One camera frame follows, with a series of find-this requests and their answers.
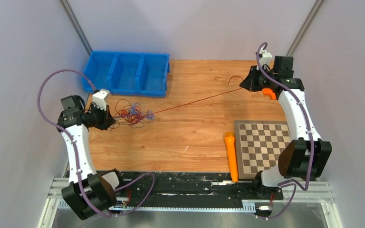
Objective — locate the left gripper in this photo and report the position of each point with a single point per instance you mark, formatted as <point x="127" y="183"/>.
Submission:
<point x="107" y="120"/>

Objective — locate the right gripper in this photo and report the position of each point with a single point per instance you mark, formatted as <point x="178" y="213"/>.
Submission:
<point x="250" y="83"/>

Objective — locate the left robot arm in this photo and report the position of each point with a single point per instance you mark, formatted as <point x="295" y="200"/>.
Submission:
<point x="89" y="193"/>

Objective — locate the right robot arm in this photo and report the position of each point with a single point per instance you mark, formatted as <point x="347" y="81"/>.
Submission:
<point x="306" y="155"/>

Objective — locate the orange curved piece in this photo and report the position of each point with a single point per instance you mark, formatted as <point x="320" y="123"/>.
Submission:
<point x="269" y="93"/>

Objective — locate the blue three-compartment bin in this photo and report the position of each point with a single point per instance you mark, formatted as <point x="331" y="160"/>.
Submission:
<point x="126" y="73"/>

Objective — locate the orange cylinder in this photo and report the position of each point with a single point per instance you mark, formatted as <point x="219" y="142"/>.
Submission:
<point x="230" y="145"/>

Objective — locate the wooden chessboard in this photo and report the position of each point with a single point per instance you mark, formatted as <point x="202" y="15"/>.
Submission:
<point x="258" y="145"/>

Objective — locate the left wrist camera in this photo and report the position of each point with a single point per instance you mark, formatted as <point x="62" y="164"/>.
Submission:
<point x="99" y="99"/>

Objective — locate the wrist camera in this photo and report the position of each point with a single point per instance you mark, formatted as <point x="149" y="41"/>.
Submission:
<point x="265" y="57"/>
<point x="99" y="99"/>

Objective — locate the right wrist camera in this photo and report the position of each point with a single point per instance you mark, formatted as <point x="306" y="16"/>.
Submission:
<point x="265" y="57"/>

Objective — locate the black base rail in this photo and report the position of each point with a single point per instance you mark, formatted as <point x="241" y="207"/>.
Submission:
<point x="191" y="190"/>

